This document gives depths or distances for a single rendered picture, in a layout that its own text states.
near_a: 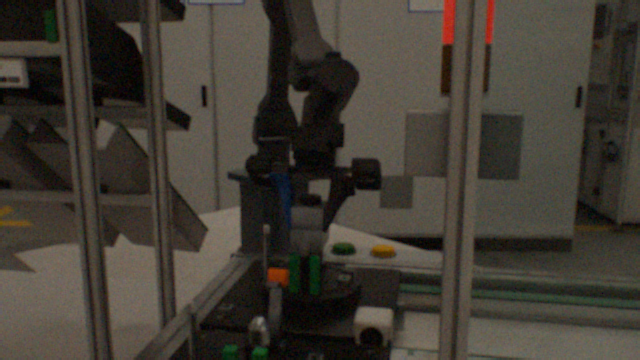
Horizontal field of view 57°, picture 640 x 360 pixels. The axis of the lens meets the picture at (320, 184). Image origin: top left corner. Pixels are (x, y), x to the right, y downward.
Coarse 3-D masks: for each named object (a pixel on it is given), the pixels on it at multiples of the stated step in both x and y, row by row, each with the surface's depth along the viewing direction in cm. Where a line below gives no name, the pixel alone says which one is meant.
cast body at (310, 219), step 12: (300, 204) 79; (312, 204) 78; (324, 204) 79; (300, 216) 78; (312, 216) 78; (300, 228) 78; (312, 228) 78; (300, 240) 78; (312, 240) 78; (324, 240) 79; (300, 252) 76
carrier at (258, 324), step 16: (192, 304) 54; (192, 320) 54; (256, 320) 56; (192, 336) 54; (208, 336) 70; (224, 336) 70; (240, 336) 70; (256, 336) 56; (176, 352) 66; (192, 352) 55; (208, 352) 66; (224, 352) 52; (240, 352) 62; (256, 352) 52; (272, 352) 56; (288, 352) 62; (304, 352) 62; (320, 352) 66; (336, 352) 66; (352, 352) 66; (368, 352) 66; (384, 352) 66
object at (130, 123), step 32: (0, 0) 67; (32, 0) 65; (0, 32) 65; (32, 32) 64; (96, 32) 68; (32, 64) 68; (96, 64) 69; (128, 64) 74; (64, 96) 79; (96, 96) 77; (128, 96) 75; (128, 128) 92
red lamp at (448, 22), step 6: (444, 0) 60; (450, 0) 59; (444, 6) 60; (450, 6) 59; (444, 12) 60; (450, 12) 59; (444, 18) 60; (450, 18) 59; (444, 24) 60; (450, 24) 59; (444, 30) 60; (450, 30) 59; (444, 36) 60; (450, 36) 59; (444, 42) 60; (450, 42) 59
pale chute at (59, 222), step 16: (16, 128) 77; (0, 144) 75; (16, 144) 77; (0, 160) 78; (16, 160) 77; (32, 160) 80; (0, 176) 83; (16, 176) 81; (32, 176) 80; (48, 176) 83; (16, 208) 92; (32, 208) 91; (48, 208) 89; (64, 208) 87; (48, 224) 95; (64, 224) 93; (64, 240) 100; (112, 240) 96
